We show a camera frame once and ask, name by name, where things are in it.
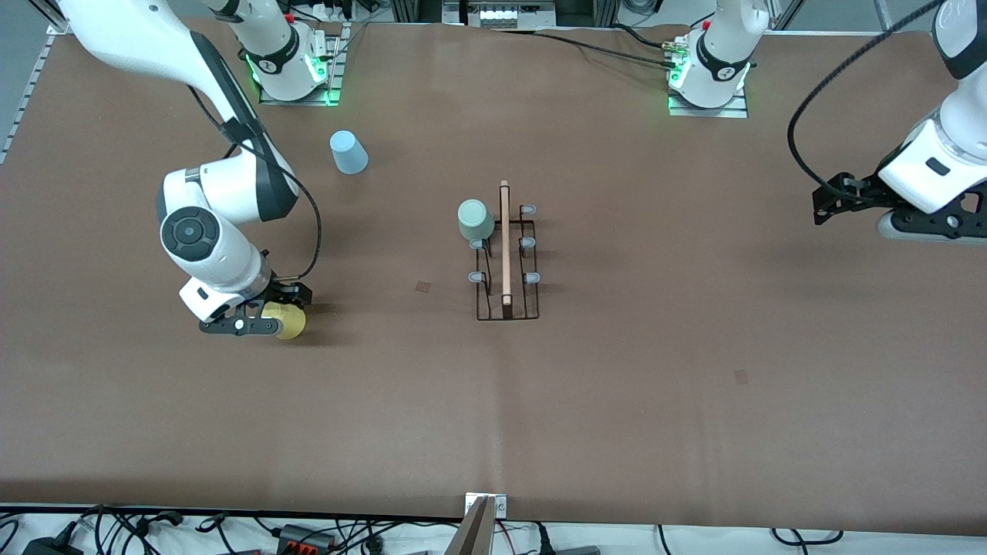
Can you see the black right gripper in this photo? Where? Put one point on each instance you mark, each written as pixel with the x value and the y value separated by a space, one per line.
pixel 283 294

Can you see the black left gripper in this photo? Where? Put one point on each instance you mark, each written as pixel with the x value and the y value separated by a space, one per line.
pixel 865 192

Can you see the yellow plastic cup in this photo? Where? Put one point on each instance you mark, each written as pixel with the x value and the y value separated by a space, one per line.
pixel 293 324

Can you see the grey-green plastic cup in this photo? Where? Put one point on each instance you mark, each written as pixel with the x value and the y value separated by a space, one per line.
pixel 476 220

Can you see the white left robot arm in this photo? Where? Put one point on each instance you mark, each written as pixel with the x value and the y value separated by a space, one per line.
pixel 717 69

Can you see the light blue plastic cup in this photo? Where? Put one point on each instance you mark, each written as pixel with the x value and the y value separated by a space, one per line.
pixel 349 153

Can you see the black orange connector block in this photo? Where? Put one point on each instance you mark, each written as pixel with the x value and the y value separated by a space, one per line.
pixel 304 538

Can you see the black plug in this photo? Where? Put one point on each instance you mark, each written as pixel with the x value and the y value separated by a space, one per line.
pixel 158 520
pixel 544 539

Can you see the white power strip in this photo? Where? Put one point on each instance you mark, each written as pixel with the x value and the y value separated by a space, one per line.
pixel 331 11

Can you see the brown table cover sheet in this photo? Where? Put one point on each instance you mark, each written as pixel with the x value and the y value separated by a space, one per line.
pixel 617 401

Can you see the black power adapter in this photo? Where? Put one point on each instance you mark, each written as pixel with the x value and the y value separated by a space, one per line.
pixel 50 546

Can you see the white device with sockets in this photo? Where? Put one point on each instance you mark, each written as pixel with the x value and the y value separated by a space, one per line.
pixel 505 14

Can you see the aluminium frame profile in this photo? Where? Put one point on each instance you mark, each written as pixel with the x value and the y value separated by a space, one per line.
pixel 780 11

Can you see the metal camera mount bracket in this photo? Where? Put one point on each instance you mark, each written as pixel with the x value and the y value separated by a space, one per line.
pixel 500 505

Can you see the grey camera pole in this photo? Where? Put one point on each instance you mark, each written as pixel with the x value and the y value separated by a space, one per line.
pixel 472 536

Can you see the aluminium table edge rail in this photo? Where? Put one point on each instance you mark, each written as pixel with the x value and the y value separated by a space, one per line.
pixel 29 89

